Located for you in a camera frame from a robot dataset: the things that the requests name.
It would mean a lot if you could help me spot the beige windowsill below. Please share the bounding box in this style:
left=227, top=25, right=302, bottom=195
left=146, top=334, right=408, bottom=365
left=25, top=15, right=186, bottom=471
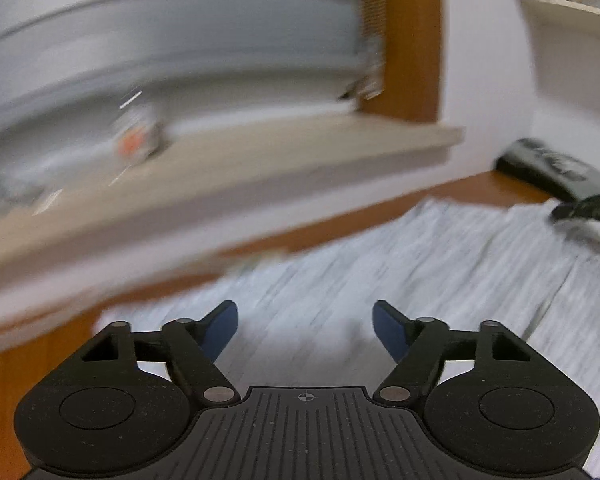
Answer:
left=0, top=112, right=466, bottom=288

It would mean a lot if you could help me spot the white wall shelf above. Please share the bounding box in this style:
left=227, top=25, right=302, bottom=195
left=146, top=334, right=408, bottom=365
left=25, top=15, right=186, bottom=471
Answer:
left=517, top=0, right=600, bottom=111

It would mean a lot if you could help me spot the grey printed folded shirt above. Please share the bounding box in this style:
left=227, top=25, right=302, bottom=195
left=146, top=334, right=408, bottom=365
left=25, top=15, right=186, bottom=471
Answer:
left=500, top=137, right=600, bottom=201

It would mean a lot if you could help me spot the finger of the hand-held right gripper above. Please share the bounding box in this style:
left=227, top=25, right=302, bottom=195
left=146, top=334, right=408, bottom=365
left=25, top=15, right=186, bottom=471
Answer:
left=550, top=190, right=600, bottom=223

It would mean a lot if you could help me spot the wooden window frame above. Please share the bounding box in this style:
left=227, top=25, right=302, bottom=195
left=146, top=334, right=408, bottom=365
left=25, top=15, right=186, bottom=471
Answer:
left=357, top=0, right=443, bottom=123

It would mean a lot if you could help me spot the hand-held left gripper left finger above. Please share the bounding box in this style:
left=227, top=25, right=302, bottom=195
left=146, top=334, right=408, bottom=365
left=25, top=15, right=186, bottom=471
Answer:
left=82, top=300, right=241, bottom=405

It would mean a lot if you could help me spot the grey roller shutter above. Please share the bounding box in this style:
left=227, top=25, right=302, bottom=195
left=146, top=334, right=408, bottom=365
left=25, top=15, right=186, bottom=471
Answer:
left=0, top=0, right=371, bottom=181

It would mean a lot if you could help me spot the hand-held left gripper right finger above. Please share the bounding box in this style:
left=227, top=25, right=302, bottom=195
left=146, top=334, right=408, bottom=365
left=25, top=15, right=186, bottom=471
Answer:
left=372, top=300, right=533, bottom=403

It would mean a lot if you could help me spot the black folded garment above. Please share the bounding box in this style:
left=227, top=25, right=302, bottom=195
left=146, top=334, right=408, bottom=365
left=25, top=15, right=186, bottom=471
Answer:
left=496, top=156, right=566, bottom=196

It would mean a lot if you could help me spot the metal shutter rail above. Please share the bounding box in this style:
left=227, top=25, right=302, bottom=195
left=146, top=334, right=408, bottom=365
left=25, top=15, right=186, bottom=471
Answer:
left=359, top=0, right=385, bottom=100

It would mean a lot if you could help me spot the glass jar with orange label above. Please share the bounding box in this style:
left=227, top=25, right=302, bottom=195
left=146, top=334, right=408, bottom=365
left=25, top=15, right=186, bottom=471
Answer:
left=114, top=104, right=164, bottom=162

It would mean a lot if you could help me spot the white patterned shirt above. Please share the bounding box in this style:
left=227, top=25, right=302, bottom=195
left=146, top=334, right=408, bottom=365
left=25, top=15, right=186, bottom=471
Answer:
left=100, top=197, right=600, bottom=480

